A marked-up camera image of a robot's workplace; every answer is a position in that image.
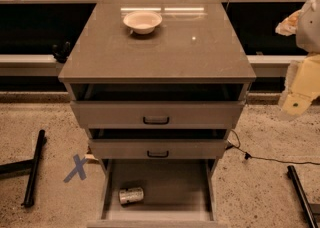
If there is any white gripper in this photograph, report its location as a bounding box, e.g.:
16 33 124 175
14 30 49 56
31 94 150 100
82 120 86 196
275 10 320 120

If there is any silver 7up can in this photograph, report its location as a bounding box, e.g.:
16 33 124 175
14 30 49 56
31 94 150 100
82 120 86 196
119 187 144 205

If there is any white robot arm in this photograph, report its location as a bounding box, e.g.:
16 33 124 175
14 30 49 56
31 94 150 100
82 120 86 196
276 0 320 120

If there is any grey drawer cabinet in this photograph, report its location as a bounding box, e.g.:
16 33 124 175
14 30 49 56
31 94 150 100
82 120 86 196
58 0 257 163

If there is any bottom grey drawer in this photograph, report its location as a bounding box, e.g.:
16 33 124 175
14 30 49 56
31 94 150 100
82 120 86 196
87 159 228 228

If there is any grey drawer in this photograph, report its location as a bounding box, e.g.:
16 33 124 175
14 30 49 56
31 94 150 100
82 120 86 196
69 83 250 130
87 159 228 228
89 129 227 159

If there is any top grey drawer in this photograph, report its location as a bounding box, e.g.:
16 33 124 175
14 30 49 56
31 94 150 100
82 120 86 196
69 83 250 130

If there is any middle grey drawer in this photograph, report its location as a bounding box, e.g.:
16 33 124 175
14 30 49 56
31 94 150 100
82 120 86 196
89 129 227 159

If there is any black metal stand right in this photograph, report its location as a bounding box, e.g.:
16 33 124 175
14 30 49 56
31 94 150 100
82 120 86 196
287 165 320 228

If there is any white bowl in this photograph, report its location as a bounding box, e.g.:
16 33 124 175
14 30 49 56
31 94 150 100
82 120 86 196
123 10 162 35

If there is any black clamp knob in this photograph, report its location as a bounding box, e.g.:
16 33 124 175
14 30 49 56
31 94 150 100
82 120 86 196
52 42 71 63

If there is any blue tape cross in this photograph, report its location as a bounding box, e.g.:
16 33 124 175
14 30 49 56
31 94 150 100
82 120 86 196
63 155 87 183

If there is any black floor cable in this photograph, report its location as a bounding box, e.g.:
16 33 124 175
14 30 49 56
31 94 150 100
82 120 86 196
225 129 320 166

